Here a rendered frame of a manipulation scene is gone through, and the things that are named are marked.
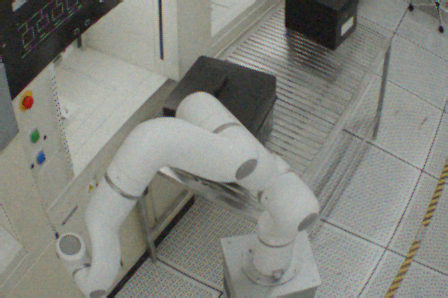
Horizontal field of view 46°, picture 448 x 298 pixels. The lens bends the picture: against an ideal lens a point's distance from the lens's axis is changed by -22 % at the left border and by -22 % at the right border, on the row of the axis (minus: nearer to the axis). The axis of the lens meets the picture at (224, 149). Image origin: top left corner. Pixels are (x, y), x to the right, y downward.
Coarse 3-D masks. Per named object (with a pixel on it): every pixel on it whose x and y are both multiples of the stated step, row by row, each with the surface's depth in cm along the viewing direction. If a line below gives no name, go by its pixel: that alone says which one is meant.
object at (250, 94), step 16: (208, 64) 219; (224, 64) 219; (192, 80) 213; (208, 80) 213; (224, 80) 209; (240, 80) 213; (256, 80) 213; (272, 80) 213; (176, 96) 208; (224, 96) 208; (240, 96) 208; (256, 96) 208; (272, 96) 216; (240, 112) 203; (256, 112) 203; (256, 128) 208
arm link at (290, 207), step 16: (288, 176) 164; (272, 192) 163; (288, 192) 161; (304, 192) 161; (272, 208) 162; (288, 208) 159; (304, 208) 158; (272, 224) 172; (288, 224) 160; (304, 224) 160; (272, 240) 174; (288, 240) 175
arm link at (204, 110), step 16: (192, 96) 137; (208, 96) 137; (176, 112) 138; (192, 112) 134; (208, 112) 133; (224, 112) 134; (208, 128) 131; (256, 144) 145; (272, 160) 150; (256, 176) 146; (272, 176) 150; (256, 192) 167
